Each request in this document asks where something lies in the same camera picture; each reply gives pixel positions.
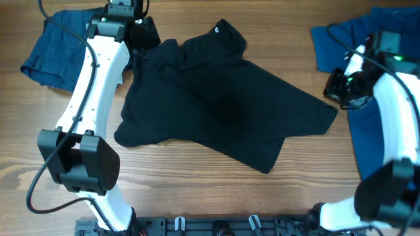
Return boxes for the white rail clip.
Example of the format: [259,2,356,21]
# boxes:
[174,216,186,231]
[248,214,261,231]

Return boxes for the blue t-shirt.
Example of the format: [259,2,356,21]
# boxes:
[311,7,419,179]

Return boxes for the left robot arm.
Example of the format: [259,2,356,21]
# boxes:
[37,1,160,235]

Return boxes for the right white rail clip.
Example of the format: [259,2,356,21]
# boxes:
[248,214,261,231]

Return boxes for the folded dark blue shirt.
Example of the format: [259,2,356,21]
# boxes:
[20,8,103,92]

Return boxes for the black t-shirt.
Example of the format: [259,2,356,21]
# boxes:
[114,20,337,173]

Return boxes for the left black cable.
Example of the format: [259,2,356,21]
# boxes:
[26,0,114,235]

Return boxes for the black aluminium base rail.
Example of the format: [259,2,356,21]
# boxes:
[74,214,362,236]

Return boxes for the left white rail clip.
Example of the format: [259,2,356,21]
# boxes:
[174,216,186,231]

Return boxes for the right black cable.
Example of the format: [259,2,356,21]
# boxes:
[325,23,420,236]

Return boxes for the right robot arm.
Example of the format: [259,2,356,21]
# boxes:
[318,31,419,235]

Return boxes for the black cable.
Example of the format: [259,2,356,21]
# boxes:
[325,23,420,236]
[26,0,114,235]

